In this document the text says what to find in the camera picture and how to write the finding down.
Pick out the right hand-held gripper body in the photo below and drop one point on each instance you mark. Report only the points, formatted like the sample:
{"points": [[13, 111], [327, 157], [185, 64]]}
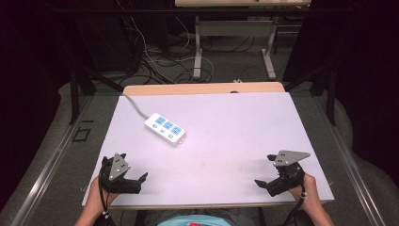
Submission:
{"points": [[287, 179]]}

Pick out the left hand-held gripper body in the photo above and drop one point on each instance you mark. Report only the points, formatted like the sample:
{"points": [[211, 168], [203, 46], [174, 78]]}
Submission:
{"points": [[116, 171]]}

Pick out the person's right hand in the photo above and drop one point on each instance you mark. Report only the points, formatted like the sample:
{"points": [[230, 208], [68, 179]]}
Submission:
{"points": [[309, 193]]}

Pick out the person's left hand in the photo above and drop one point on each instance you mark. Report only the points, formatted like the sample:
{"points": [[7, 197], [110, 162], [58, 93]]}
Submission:
{"points": [[97, 199]]}

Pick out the white board table cover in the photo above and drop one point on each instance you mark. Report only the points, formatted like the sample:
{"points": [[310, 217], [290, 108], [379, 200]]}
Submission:
{"points": [[226, 144]]}

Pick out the white power strip blue sockets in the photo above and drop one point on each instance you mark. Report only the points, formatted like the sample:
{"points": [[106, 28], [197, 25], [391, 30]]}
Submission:
{"points": [[165, 128]]}

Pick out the person's teal shirt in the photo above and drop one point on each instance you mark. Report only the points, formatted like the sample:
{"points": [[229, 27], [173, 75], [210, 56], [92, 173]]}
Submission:
{"points": [[194, 221]]}

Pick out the black metal stand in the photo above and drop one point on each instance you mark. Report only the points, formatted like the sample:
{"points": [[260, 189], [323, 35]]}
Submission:
{"points": [[331, 94], [74, 94]]}

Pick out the white-legged desk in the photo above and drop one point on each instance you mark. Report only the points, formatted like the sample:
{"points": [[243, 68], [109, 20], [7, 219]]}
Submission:
{"points": [[235, 28]]}

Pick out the aluminium floor rail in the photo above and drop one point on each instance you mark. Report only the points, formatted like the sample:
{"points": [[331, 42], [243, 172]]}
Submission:
{"points": [[351, 163], [47, 171]]}

